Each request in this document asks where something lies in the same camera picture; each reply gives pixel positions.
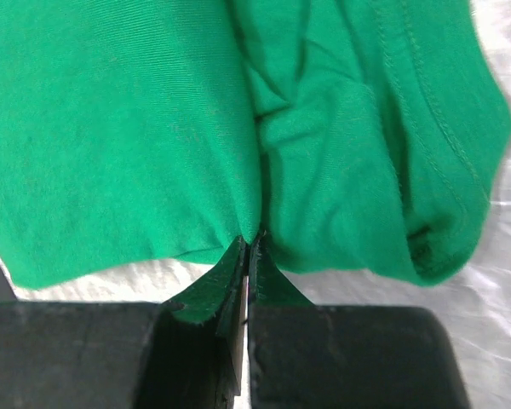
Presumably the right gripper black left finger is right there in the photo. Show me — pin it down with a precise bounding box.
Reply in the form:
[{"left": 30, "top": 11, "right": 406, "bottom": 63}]
[{"left": 0, "top": 234, "right": 250, "bottom": 409}]

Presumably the green t-shirt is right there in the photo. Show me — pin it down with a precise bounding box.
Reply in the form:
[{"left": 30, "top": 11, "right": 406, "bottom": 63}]
[{"left": 0, "top": 0, "right": 511, "bottom": 291}]

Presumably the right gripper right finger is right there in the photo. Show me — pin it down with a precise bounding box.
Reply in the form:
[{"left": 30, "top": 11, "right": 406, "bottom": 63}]
[{"left": 247, "top": 233, "right": 470, "bottom": 409}]

